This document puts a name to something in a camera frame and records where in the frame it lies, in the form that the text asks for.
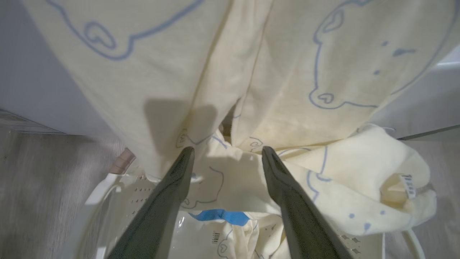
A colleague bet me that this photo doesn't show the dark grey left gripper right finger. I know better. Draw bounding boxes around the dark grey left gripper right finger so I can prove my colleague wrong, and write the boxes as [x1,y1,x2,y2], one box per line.
[262,146,354,259]

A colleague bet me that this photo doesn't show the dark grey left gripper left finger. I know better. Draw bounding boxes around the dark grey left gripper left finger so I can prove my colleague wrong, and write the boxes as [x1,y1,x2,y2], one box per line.
[107,146,196,259]

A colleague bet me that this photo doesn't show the clothes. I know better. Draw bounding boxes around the clothes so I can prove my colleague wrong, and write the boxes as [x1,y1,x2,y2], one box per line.
[22,0,460,259]

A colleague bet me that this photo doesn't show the cream perforated basket brown rim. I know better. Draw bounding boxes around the cream perforated basket brown rim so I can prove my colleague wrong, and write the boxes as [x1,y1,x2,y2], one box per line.
[65,147,426,259]

